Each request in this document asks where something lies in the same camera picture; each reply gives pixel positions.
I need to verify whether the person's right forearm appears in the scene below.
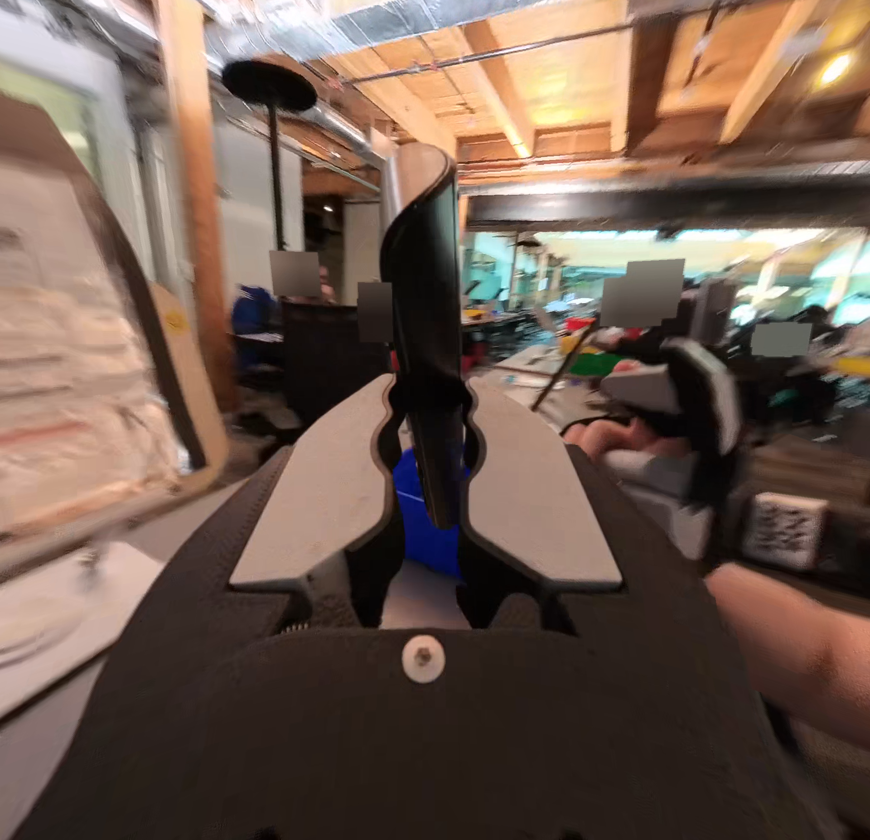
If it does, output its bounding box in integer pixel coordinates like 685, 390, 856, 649
703, 561, 870, 742

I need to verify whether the black screen panel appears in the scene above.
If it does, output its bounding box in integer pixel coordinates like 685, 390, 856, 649
282, 299, 395, 433

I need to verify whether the white plastic sheet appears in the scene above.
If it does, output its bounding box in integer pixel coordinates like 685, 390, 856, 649
0, 541, 164, 719

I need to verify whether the large silver air duct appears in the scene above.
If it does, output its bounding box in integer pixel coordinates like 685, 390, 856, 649
204, 0, 796, 59

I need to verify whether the green bin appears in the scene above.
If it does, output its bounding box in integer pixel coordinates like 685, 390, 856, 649
570, 352, 633, 379

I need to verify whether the blue plastic bin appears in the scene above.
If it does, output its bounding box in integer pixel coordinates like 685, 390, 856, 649
393, 446, 471, 579

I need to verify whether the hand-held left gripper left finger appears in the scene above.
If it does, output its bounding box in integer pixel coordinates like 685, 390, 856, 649
228, 374, 407, 629

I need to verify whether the small silver air duct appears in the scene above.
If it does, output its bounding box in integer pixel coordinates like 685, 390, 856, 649
272, 99, 382, 168

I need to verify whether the wooden post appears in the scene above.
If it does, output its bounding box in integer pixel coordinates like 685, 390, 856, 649
153, 0, 239, 406

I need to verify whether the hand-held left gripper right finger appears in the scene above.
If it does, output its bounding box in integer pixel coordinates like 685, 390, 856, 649
454, 376, 624, 629

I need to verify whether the black utility knife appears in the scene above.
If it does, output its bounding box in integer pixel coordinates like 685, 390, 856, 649
379, 142, 470, 530

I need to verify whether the person's right hand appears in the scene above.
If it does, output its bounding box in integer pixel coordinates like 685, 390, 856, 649
563, 415, 689, 462

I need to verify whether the black floor lamp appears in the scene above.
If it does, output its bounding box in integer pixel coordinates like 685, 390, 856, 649
221, 58, 319, 253

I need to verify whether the wooden board with smiley sticker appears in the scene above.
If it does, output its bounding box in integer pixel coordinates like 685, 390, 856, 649
146, 279, 231, 488

